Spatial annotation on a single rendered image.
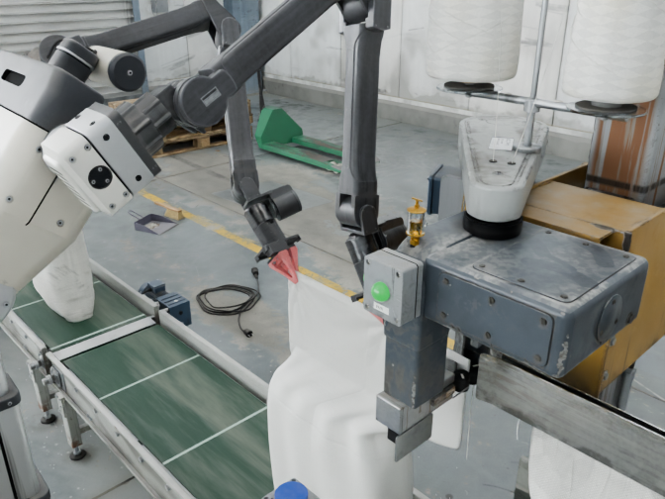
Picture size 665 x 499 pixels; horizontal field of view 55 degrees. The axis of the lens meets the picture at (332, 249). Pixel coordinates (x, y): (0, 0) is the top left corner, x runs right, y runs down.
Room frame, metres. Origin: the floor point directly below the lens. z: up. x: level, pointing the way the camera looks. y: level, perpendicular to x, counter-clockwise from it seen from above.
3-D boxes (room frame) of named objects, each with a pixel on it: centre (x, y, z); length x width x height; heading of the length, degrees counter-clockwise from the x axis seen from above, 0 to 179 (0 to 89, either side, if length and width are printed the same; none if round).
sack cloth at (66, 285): (2.45, 1.17, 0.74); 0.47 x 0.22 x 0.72; 41
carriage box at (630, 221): (1.11, -0.50, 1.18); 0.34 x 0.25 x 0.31; 133
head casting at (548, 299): (0.85, -0.27, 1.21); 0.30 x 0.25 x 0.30; 43
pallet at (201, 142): (6.69, 1.58, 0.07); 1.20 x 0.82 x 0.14; 131
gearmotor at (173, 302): (2.49, 0.77, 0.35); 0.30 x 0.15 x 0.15; 43
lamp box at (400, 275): (0.84, -0.09, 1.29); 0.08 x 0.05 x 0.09; 43
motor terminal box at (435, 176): (1.34, -0.26, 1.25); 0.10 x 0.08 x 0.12; 158
